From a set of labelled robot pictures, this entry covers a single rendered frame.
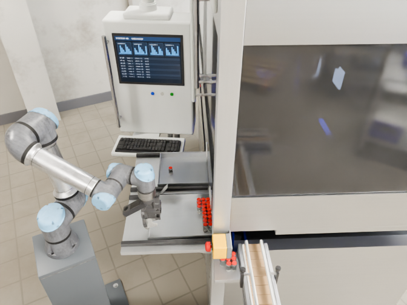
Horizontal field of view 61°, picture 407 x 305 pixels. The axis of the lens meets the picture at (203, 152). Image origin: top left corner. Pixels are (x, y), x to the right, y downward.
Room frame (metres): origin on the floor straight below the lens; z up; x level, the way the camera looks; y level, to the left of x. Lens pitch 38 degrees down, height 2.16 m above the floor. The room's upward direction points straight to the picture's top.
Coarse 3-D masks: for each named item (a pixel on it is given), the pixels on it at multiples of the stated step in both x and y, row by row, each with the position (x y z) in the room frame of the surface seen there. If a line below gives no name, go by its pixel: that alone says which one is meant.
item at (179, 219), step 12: (168, 204) 1.20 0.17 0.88; (180, 204) 1.20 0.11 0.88; (192, 204) 1.20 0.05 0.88; (168, 216) 1.12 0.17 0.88; (180, 216) 1.12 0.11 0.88; (192, 216) 1.12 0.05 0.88; (156, 228) 1.05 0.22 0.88; (168, 228) 1.05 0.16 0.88; (180, 228) 1.05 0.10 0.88; (192, 228) 1.05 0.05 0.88
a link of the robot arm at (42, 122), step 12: (36, 108) 1.20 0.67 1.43; (24, 120) 1.11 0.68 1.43; (36, 120) 1.13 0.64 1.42; (48, 120) 1.16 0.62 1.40; (36, 132) 1.09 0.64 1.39; (48, 132) 1.14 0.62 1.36; (48, 144) 1.12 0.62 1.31; (60, 156) 1.15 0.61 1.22; (60, 192) 1.11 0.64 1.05; (72, 192) 1.12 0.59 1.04; (72, 204) 1.10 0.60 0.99; (84, 204) 1.16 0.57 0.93
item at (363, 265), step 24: (240, 240) 0.98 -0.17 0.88; (264, 240) 0.98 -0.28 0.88; (288, 240) 0.98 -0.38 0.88; (312, 240) 0.99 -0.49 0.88; (336, 240) 0.99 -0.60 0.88; (360, 240) 0.99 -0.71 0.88; (384, 240) 0.99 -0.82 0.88; (288, 264) 0.94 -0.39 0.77; (312, 264) 0.94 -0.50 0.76; (336, 264) 0.95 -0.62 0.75; (360, 264) 0.95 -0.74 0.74; (384, 264) 0.96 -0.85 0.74; (240, 288) 0.93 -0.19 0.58; (288, 288) 0.94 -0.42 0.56; (312, 288) 0.94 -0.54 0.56; (336, 288) 0.95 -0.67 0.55; (360, 288) 0.96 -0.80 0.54; (384, 288) 0.96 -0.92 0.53
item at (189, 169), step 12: (168, 156) 1.57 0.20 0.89; (180, 156) 1.57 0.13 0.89; (192, 156) 1.58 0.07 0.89; (204, 156) 1.58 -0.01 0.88; (168, 168) 1.47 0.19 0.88; (180, 168) 1.47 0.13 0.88; (192, 168) 1.47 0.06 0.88; (204, 168) 1.47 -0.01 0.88; (168, 180) 1.37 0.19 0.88; (180, 180) 1.37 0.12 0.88; (192, 180) 1.37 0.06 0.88; (204, 180) 1.37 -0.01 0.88
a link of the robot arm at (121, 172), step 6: (108, 168) 1.05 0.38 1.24; (114, 168) 1.05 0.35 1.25; (120, 168) 1.05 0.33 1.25; (126, 168) 1.05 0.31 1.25; (132, 168) 1.05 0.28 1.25; (108, 174) 1.03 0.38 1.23; (114, 174) 1.01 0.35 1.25; (120, 174) 1.01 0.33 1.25; (126, 174) 1.02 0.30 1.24; (120, 180) 0.99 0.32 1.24; (126, 180) 1.01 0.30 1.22
